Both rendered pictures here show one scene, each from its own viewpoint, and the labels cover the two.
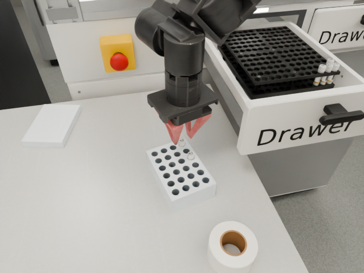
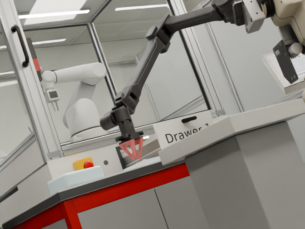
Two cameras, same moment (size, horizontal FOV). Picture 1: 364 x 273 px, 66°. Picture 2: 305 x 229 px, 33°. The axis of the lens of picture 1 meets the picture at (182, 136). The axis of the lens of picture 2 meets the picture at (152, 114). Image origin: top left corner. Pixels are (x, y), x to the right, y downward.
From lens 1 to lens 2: 1.72 m
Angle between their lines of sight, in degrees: 58
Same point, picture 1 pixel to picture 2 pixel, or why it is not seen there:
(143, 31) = (105, 119)
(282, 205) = not seen: outside the picture
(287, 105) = (168, 121)
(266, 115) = (162, 126)
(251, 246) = not seen: hidden behind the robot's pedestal
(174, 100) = (126, 131)
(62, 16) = (54, 155)
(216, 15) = (128, 101)
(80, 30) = (63, 161)
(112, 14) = (77, 150)
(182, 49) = (122, 109)
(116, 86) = not seen: hidden behind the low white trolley
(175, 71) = (123, 118)
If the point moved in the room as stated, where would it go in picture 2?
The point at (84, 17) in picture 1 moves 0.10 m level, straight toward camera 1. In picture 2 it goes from (64, 154) to (76, 146)
